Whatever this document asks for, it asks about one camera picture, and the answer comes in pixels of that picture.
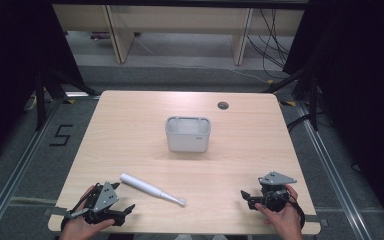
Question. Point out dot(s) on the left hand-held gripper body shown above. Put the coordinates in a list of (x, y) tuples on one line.
[(106, 197)]

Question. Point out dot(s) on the person's right hand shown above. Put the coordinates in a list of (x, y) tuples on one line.
[(285, 221)]

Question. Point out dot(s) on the person's left hand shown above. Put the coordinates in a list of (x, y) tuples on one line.
[(80, 228)]

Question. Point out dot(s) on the white toothbrush holder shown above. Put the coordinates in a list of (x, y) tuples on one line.
[(188, 138)]

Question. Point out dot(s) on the black curtain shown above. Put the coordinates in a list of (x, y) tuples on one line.
[(363, 83), (10, 66)]

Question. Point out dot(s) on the white plastic tube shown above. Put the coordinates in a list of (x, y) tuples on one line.
[(146, 187)]

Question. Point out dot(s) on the metal floor rail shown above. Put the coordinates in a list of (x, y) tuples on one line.
[(333, 173), (16, 170)]

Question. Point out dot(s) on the black metal stand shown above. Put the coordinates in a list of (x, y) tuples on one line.
[(41, 100), (313, 100)]

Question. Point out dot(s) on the light wooden bench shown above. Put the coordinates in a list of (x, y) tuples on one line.
[(180, 16)]

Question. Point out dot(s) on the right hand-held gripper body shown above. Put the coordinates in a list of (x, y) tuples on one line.
[(274, 191)]

